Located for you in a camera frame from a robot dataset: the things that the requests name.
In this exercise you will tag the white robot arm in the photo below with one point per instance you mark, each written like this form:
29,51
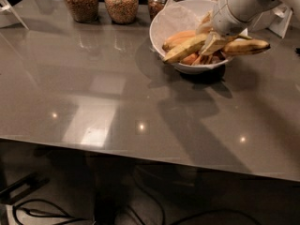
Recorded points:
247,10

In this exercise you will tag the white stand at right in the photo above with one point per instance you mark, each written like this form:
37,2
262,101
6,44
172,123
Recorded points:
276,20

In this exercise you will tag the white bowl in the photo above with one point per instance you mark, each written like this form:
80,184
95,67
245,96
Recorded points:
187,69

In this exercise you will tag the glass jar of grains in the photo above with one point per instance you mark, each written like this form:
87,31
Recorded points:
83,11
122,11

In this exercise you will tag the long yellow banana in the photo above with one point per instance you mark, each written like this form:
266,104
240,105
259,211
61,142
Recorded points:
184,49

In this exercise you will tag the white stand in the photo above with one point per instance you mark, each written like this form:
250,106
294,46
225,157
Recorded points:
276,20
9,16

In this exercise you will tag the table pedestal leg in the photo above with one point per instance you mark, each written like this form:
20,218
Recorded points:
111,188

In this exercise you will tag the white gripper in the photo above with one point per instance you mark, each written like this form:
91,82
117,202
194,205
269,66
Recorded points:
225,19

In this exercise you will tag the white stand at left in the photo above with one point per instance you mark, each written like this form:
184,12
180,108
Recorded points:
9,16

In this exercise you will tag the glass jar of grains left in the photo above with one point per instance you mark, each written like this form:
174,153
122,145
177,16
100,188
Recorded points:
83,11

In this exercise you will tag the white paper liner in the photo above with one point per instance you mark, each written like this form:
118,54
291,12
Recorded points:
177,17

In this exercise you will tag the yellow banana on right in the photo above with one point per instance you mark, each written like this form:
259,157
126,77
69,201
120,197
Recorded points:
245,47

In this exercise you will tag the orange fruit in bowl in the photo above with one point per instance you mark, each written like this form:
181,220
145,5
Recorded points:
176,39

